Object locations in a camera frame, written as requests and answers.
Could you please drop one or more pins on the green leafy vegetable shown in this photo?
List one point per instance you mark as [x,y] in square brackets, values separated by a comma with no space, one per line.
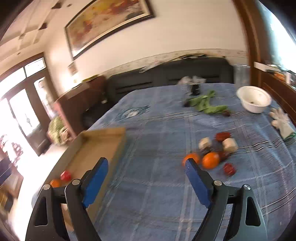
[202,104]

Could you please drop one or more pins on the clear glass jar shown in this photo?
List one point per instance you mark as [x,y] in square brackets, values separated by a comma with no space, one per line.
[241,75]

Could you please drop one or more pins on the black leather sofa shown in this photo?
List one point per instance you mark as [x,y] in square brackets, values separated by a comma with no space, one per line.
[212,69]

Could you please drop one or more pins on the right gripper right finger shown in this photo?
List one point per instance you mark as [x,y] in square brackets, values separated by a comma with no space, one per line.
[246,220]

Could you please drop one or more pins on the dark fruit near leaves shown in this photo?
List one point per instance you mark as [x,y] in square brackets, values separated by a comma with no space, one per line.
[226,113]

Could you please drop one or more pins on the wooden side cabinet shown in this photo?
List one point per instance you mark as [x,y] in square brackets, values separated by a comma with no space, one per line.
[280,91]

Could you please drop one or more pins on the white glove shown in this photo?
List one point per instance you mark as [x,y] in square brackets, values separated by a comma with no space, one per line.
[281,122]

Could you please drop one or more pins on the dark red jujube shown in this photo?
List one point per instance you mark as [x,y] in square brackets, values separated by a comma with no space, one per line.
[223,156]
[220,137]
[229,169]

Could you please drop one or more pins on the white garlic chunk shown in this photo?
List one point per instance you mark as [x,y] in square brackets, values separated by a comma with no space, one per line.
[205,143]
[230,145]

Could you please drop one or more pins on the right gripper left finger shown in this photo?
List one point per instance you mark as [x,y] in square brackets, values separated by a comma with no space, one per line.
[47,222]

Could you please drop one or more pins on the shallow cardboard box tray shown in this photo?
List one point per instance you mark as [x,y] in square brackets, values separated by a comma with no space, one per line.
[84,152]

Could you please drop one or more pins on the brown armchair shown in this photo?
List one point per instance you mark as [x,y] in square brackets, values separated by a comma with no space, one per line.
[75,102]

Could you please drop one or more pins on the red tomato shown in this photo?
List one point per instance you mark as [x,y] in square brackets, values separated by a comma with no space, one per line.
[65,176]

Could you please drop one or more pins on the blue plaid tablecloth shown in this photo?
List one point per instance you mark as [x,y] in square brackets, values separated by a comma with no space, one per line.
[150,197]

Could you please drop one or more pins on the framed horse painting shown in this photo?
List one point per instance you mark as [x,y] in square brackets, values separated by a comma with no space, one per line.
[101,19]

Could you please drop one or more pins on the white bowl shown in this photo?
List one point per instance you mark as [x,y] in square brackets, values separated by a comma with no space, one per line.
[253,99]

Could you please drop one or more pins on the black small cup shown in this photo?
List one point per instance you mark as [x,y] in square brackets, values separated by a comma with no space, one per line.
[195,89]

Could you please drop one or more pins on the green patterned blanket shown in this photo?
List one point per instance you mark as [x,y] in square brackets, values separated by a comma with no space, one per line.
[57,132]

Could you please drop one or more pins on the orange tangerine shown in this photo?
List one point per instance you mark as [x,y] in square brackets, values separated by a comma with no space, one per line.
[211,160]
[55,183]
[193,156]

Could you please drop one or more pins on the wooden glass door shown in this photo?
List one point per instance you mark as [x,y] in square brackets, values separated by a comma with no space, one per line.
[30,93]

